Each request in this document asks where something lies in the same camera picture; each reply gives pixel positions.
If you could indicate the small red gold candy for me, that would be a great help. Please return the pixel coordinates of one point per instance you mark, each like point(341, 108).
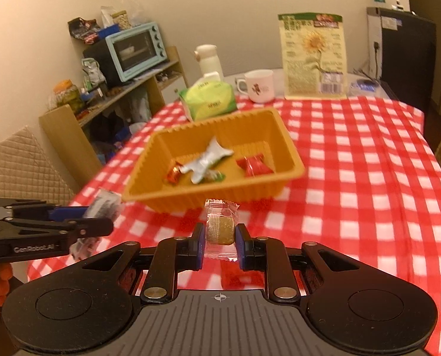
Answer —
point(174, 173)

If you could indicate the blue wrapped pack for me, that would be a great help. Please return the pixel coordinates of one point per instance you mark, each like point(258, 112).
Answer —
point(365, 87)

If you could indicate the silver foil packet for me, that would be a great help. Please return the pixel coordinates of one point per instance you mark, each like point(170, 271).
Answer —
point(205, 161)

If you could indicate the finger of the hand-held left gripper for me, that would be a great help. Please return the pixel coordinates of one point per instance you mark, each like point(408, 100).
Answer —
point(68, 212)
point(90, 227)

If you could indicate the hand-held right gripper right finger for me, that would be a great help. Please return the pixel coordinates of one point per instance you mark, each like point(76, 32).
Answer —
point(241, 246)

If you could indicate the white thermos bottle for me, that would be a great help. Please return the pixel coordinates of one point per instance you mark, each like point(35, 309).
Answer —
point(208, 61)

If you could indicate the light blue toaster oven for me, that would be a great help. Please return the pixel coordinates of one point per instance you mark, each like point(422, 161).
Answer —
point(137, 52)

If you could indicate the green candy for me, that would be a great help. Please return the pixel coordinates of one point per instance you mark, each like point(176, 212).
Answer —
point(215, 176)

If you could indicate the orange plastic tray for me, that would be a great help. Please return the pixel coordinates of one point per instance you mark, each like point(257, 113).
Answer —
point(220, 133)

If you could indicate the sunflower seed bag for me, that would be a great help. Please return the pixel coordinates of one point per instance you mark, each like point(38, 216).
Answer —
point(313, 59)

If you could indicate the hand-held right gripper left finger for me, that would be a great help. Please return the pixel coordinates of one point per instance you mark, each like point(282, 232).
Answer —
point(200, 246)

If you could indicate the red snack packet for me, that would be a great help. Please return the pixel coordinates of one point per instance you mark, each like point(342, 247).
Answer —
point(254, 165)

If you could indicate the jar with orange lid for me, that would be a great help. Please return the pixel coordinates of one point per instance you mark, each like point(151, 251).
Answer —
point(67, 96)

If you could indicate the clear cookie packet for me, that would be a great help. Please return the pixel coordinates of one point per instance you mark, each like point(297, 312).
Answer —
point(220, 226)

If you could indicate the white and green bag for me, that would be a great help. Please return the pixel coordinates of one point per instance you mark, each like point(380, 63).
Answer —
point(92, 74)

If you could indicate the white mug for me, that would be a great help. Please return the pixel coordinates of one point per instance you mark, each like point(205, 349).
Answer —
point(259, 87)

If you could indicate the chair with beige quilted cover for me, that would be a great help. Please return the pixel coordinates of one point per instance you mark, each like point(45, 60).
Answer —
point(20, 167)

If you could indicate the wooden shelf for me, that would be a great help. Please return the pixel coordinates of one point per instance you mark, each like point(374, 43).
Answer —
point(68, 141)

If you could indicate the clear bag of nuts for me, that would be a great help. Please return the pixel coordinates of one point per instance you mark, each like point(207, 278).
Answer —
point(116, 18)

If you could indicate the clear packet with dark contents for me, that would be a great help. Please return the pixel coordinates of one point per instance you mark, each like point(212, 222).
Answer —
point(103, 202)

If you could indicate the green tissue pack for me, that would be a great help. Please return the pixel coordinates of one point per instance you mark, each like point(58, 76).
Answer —
point(209, 100)

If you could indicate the black refrigerator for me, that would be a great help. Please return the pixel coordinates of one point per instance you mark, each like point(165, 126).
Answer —
point(406, 55)

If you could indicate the dark snack bag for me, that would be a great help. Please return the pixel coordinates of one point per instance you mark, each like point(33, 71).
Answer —
point(83, 29)

